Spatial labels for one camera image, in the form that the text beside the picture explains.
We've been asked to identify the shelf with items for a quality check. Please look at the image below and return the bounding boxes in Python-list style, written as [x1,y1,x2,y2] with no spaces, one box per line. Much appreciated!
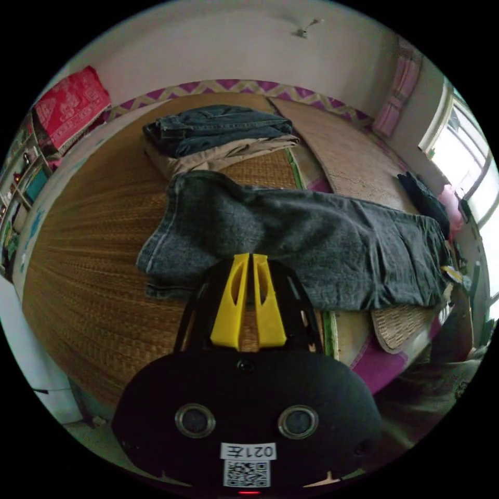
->
[0,116,54,275]

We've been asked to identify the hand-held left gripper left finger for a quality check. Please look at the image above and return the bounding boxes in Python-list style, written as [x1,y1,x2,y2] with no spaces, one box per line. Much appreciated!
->
[210,253,251,350]

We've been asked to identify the pile of clothes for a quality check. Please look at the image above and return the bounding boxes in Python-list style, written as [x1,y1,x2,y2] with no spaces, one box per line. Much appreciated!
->
[141,104,301,181]

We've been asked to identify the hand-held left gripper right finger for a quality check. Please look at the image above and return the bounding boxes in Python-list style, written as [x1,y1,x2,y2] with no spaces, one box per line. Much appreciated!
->
[252,253,287,350]

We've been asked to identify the window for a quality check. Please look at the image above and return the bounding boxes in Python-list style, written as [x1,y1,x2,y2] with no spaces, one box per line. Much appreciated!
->
[418,88,499,235]

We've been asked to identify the red patterned cloth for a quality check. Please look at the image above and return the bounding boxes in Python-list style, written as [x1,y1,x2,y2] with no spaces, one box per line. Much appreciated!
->
[32,65,112,151]

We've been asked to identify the black garment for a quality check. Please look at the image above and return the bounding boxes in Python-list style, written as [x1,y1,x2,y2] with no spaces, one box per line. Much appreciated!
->
[397,171,451,239]

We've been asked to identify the gray jeans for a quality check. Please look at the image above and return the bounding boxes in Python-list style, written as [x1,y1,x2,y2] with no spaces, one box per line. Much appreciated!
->
[135,170,455,312]

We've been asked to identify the bed with woven mats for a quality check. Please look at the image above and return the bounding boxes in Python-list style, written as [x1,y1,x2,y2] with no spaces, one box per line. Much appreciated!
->
[21,79,450,407]

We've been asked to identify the ceiling fan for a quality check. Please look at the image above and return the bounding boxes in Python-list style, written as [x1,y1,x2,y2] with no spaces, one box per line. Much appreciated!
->
[290,18,325,40]

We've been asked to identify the pink curtain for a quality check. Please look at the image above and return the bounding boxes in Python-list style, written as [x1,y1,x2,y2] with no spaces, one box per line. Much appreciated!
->
[372,57,421,136]

